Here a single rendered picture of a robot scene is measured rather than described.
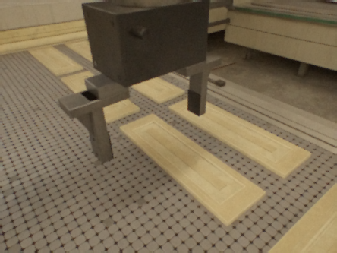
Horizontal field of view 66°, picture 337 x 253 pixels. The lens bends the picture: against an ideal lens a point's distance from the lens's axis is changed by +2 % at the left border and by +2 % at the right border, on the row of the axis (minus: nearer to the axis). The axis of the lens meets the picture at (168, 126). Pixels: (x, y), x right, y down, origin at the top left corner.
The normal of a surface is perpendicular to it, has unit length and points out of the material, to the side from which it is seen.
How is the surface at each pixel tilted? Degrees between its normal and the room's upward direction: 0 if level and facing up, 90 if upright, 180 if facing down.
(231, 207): 0
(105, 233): 0
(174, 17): 90
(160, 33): 90
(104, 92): 90
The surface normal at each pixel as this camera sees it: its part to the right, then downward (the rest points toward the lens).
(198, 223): -0.02, -0.83
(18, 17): 0.62, 0.43
